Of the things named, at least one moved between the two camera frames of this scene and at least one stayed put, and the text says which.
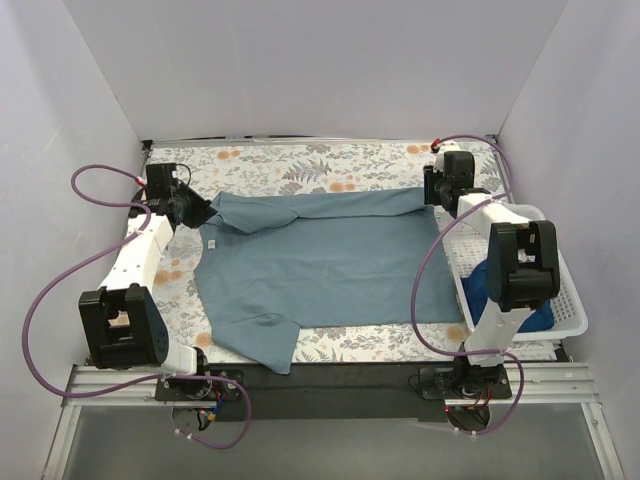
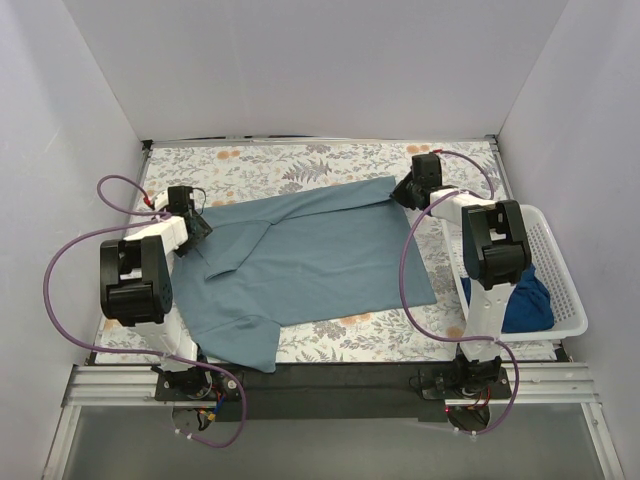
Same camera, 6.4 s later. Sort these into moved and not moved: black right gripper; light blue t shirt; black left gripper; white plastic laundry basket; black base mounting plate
Moved: black right gripper; light blue t shirt; black left gripper
Not moved: black base mounting plate; white plastic laundry basket
